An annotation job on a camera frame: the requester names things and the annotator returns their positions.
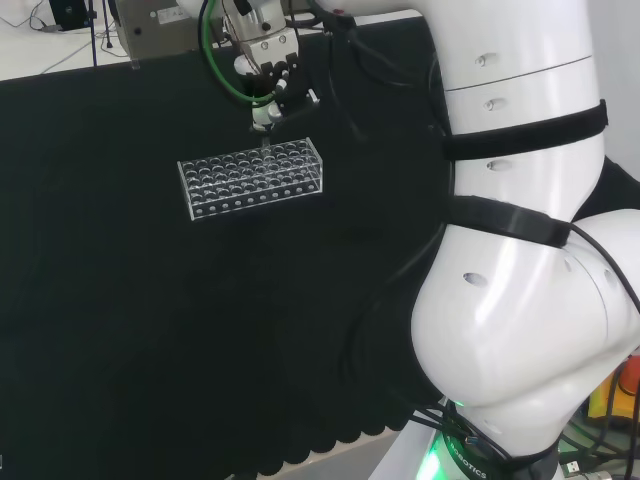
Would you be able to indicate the clear test tube rack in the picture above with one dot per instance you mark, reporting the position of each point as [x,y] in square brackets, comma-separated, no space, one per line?
[250,180]

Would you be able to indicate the black bench cloth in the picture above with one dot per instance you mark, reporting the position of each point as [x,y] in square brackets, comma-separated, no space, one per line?
[150,310]

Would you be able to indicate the black box device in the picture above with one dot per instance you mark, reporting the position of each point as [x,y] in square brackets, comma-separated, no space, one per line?
[69,15]

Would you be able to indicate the yellow stop button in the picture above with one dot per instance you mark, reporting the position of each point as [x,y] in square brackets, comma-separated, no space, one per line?
[617,390]

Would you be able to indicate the thin black tripod pole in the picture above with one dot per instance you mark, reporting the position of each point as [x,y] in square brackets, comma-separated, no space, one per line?
[93,35]

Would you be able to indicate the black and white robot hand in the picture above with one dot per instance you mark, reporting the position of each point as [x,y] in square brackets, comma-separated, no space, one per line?
[270,50]

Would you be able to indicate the clear glass test tube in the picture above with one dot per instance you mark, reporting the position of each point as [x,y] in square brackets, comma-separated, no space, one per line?
[265,142]

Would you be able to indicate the grey metal box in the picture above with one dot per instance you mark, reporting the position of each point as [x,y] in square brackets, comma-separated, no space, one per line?
[150,27]

